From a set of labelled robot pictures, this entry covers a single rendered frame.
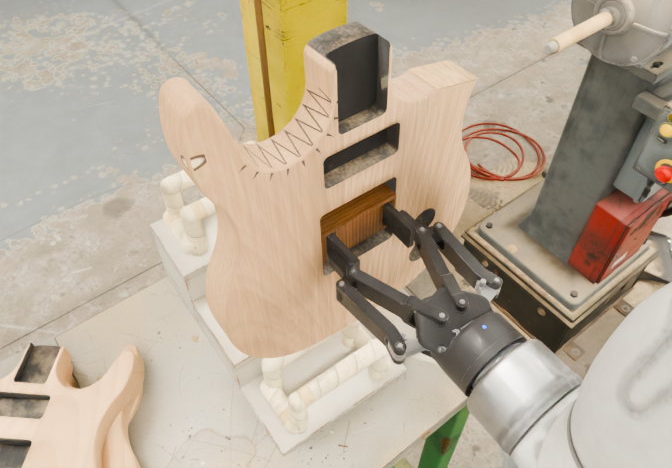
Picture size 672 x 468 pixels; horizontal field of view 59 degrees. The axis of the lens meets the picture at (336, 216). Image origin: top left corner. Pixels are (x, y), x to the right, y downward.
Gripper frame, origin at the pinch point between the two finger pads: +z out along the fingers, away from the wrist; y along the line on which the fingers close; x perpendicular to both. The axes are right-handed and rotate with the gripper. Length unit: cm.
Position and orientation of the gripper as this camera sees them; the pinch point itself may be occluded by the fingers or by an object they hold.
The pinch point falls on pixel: (361, 230)
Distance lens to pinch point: 64.3
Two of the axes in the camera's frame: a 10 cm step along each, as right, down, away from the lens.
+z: -5.8, -6.0, 5.5
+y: 8.1, -4.4, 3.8
